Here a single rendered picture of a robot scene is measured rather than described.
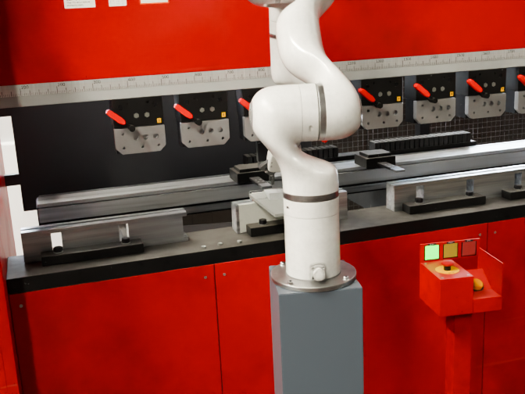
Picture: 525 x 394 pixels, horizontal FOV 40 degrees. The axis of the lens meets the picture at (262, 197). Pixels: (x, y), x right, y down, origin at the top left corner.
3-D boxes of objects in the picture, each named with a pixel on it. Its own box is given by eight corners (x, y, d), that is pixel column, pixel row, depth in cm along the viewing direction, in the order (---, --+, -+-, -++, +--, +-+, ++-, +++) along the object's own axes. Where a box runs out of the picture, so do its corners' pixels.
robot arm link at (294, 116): (343, 200, 150) (341, 84, 144) (254, 205, 150) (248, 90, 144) (334, 187, 162) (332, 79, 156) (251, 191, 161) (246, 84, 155)
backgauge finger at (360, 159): (385, 177, 254) (385, 163, 252) (354, 163, 278) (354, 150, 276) (416, 173, 257) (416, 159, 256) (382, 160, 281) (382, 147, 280)
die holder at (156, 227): (24, 263, 216) (20, 233, 214) (24, 257, 221) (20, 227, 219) (188, 240, 230) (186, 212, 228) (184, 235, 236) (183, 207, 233)
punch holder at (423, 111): (416, 124, 244) (416, 75, 239) (404, 121, 252) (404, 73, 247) (455, 120, 248) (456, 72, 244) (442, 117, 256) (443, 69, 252)
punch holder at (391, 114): (362, 130, 238) (361, 79, 234) (351, 126, 246) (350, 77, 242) (402, 126, 242) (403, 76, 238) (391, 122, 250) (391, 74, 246)
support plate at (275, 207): (275, 217, 210) (274, 214, 210) (248, 196, 234) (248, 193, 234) (332, 209, 215) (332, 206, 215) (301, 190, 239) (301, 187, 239)
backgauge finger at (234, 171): (250, 194, 240) (249, 179, 238) (229, 177, 264) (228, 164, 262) (283, 189, 243) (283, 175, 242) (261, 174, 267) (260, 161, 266)
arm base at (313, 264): (366, 288, 152) (365, 203, 148) (276, 295, 151) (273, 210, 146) (345, 258, 171) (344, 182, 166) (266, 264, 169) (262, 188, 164)
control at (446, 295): (439, 317, 217) (440, 260, 212) (419, 297, 232) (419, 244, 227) (501, 309, 220) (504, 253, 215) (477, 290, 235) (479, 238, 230)
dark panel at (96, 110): (23, 211, 264) (7, 90, 253) (23, 209, 266) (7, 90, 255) (312, 177, 296) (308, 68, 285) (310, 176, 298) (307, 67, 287)
